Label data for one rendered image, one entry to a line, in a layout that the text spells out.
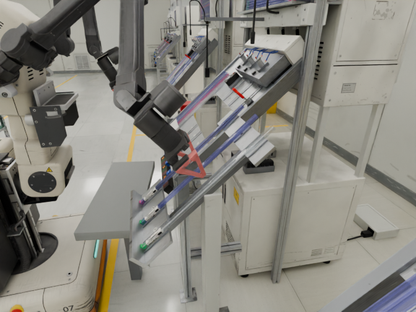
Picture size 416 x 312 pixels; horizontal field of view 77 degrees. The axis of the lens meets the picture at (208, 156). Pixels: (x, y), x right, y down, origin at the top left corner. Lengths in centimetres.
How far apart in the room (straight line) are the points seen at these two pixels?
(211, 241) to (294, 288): 83
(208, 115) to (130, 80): 196
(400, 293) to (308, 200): 100
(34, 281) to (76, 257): 19
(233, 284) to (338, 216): 69
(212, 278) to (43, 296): 73
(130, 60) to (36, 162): 70
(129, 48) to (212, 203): 52
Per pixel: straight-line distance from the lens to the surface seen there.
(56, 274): 150
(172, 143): 62
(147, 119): 60
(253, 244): 148
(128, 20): 78
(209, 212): 89
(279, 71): 114
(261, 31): 261
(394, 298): 48
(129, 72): 68
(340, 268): 190
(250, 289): 165
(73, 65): 1019
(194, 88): 584
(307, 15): 108
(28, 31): 96
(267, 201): 133
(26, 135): 127
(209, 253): 102
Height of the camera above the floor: 129
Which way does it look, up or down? 26 degrees down
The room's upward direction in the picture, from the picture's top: straight up
